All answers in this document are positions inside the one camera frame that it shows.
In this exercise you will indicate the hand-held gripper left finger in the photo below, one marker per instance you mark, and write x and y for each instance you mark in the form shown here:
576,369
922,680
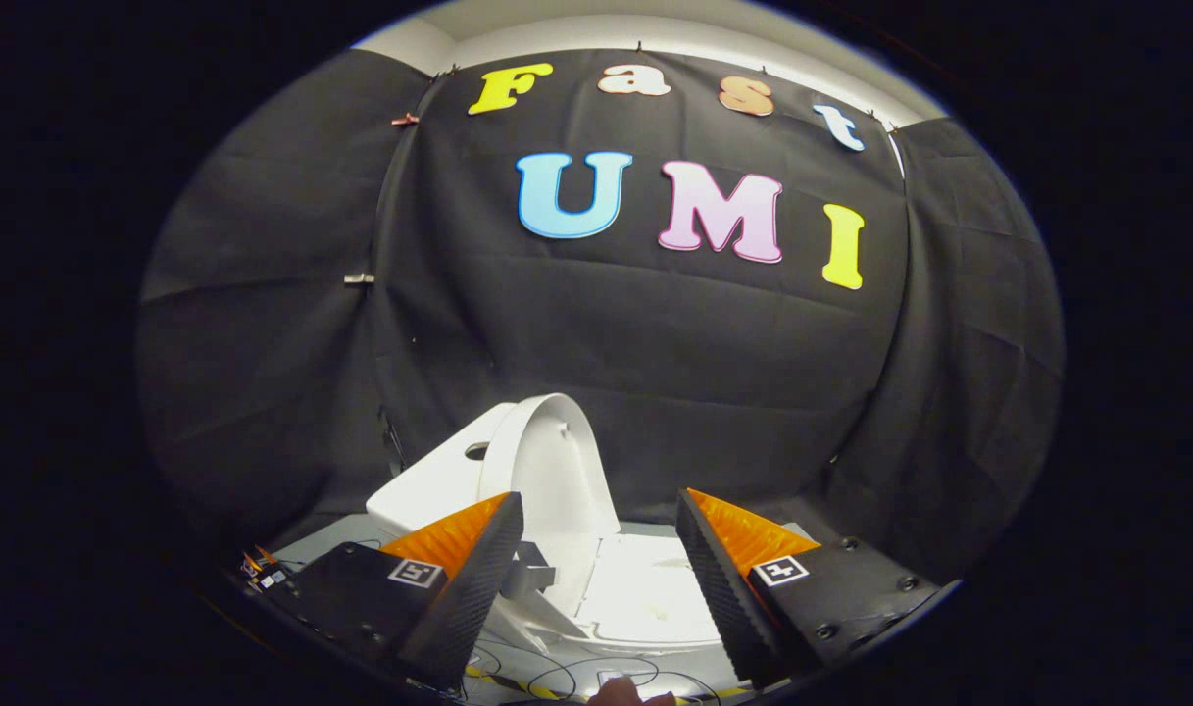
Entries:
478,588

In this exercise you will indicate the white toilet lid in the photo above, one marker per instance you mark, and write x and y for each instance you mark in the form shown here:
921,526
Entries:
557,471

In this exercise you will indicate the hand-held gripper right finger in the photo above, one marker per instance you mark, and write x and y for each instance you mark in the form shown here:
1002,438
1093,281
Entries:
719,588

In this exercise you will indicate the small electronic module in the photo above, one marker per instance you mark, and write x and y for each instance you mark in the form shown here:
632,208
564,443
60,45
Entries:
266,571

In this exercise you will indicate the black backdrop cloth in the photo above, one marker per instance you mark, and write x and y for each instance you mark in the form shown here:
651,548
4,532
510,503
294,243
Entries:
655,373

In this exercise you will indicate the white toilet with tank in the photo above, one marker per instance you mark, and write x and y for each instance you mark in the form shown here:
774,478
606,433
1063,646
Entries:
429,490

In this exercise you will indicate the yellow black hazard tape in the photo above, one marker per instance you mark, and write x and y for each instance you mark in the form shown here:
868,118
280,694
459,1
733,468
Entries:
478,674

